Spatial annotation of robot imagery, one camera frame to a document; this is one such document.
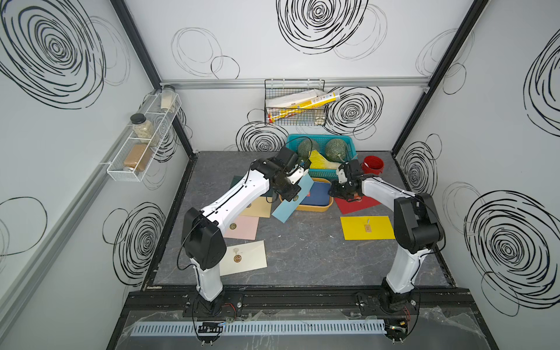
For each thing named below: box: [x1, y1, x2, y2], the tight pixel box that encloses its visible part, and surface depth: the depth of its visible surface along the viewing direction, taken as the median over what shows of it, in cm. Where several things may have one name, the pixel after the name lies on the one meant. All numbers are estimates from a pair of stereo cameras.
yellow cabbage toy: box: [308, 150, 342, 170], surface depth 107 cm
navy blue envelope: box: [299, 181, 332, 207], surface depth 100 cm
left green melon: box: [297, 138, 321, 159], surface depth 111 cm
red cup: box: [361, 155, 385, 175], surface depth 104 cm
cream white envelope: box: [219, 239, 268, 277], surface depth 86 cm
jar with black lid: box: [129, 113, 156, 146], surface depth 72 cm
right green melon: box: [325, 138, 348, 162], surface depth 111 cm
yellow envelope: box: [340, 215, 396, 241], surface depth 94 cm
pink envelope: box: [223, 215, 260, 240], surface depth 93 cm
